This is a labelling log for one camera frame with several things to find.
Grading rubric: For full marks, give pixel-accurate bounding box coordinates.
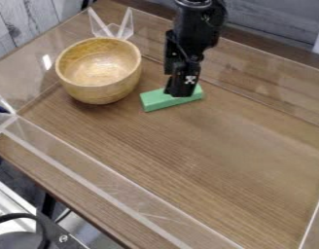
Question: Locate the black metal bracket with screw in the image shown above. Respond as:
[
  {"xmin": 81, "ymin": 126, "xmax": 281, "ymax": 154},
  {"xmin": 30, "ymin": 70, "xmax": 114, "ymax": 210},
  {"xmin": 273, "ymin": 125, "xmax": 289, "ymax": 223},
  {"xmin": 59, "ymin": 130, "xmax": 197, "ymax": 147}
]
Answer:
[{"xmin": 37, "ymin": 216, "xmax": 89, "ymax": 249}]

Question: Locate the clear acrylic tray wall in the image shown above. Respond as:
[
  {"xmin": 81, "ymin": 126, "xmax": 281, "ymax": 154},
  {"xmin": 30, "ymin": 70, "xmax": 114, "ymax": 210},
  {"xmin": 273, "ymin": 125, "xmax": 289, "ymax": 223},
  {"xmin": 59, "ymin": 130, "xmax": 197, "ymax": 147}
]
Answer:
[{"xmin": 0, "ymin": 6, "xmax": 319, "ymax": 249}]

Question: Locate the black table leg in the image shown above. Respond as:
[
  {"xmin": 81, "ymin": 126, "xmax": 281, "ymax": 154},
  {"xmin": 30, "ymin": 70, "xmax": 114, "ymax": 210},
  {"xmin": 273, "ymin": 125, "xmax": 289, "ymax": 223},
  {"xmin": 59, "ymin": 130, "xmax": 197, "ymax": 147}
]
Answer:
[{"xmin": 41, "ymin": 194, "xmax": 57, "ymax": 219}]

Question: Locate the black cable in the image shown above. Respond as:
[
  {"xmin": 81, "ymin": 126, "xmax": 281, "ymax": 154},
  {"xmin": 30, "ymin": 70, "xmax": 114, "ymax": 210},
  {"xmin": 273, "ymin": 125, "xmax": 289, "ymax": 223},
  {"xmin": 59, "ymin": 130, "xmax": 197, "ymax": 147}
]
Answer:
[{"xmin": 0, "ymin": 212, "xmax": 50, "ymax": 249}]

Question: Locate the green rectangular block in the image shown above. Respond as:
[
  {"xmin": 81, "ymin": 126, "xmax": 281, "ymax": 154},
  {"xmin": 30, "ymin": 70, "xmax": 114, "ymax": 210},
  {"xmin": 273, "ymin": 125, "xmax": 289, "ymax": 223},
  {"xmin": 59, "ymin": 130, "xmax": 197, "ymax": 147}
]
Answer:
[{"xmin": 140, "ymin": 86, "xmax": 204, "ymax": 112}]

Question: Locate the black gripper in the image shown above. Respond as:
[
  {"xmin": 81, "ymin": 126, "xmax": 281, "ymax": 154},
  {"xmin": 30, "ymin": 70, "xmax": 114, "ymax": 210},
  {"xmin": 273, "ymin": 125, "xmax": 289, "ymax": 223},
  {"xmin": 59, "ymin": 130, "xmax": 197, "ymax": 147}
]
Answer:
[{"xmin": 162, "ymin": 0, "xmax": 227, "ymax": 97}]

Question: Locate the clear acrylic corner bracket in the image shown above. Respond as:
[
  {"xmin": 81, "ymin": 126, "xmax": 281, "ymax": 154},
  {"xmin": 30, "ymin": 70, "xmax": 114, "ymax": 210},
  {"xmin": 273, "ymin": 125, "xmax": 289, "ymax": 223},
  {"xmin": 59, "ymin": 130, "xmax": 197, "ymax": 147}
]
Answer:
[{"xmin": 86, "ymin": 8, "xmax": 133, "ymax": 40}]

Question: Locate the light wooden bowl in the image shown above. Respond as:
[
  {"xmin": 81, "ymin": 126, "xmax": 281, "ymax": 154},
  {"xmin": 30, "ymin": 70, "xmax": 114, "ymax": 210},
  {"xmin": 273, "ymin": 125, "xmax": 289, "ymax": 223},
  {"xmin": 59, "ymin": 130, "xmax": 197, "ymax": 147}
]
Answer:
[{"xmin": 55, "ymin": 37, "xmax": 141, "ymax": 104}]

